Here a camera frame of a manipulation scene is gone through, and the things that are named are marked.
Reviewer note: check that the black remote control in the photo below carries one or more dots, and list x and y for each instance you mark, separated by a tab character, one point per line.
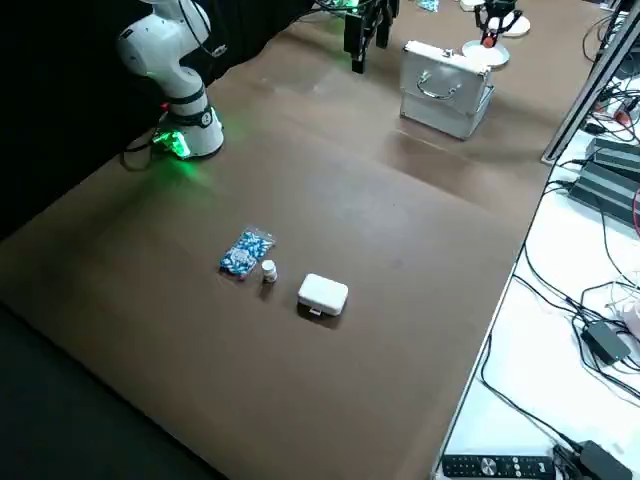
495	466

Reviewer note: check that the aluminium frame post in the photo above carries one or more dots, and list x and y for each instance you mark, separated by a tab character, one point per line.
580	105

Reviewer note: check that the gray round plate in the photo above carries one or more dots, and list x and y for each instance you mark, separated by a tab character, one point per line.
500	57

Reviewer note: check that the small white pill bottle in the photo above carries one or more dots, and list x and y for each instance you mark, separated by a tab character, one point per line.
269	272

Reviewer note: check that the black power supply brick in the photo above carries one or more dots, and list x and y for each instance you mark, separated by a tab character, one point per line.
605	192
617	155

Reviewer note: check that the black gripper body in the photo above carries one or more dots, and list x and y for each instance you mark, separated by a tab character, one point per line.
382	6
500	3

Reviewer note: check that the black power adapter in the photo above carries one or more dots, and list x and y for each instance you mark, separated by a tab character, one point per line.
597	460
606	341

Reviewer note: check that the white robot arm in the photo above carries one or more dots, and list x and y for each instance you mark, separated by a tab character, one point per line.
170	55

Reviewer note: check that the white plastic box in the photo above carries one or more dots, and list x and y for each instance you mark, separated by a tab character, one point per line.
322	295
470	4

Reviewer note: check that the white round plate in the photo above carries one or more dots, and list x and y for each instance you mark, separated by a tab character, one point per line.
522	27

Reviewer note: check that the brown iodophor bottle orange cap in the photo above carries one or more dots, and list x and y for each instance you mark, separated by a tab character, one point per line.
490	41

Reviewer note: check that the white desk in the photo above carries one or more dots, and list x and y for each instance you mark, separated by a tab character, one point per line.
540	350

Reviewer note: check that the silver aluminium medical kit case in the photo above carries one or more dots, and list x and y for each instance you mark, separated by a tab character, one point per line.
440	120

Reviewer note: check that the blue capsule bag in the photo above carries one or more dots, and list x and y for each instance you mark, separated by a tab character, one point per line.
245	252
429	4

